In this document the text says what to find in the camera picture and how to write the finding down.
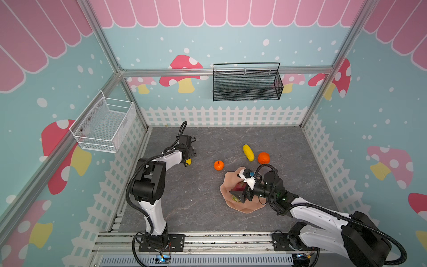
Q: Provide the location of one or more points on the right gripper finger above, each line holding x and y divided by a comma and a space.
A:
240, 196
243, 174

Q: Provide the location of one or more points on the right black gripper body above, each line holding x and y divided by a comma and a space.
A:
248, 193

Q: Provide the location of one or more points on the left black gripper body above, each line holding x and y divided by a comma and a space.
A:
192, 152

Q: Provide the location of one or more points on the pink dragon fruit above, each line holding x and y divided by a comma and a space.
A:
240, 186

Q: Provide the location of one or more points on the pink scalloped fruit bowl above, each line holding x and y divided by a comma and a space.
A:
230, 180

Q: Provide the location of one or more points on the small orange tangerine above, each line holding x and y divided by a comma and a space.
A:
219, 165

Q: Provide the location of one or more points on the large orange fruit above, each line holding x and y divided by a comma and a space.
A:
263, 158

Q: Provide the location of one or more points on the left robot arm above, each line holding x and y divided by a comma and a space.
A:
146, 187

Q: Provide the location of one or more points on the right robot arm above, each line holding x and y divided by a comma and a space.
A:
353, 236

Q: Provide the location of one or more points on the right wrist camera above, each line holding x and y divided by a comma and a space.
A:
251, 181

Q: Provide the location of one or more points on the white wire wall basket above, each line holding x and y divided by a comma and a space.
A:
104, 125

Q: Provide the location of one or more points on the black mesh wall basket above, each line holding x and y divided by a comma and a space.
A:
253, 81

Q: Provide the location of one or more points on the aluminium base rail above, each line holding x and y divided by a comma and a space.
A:
210, 249

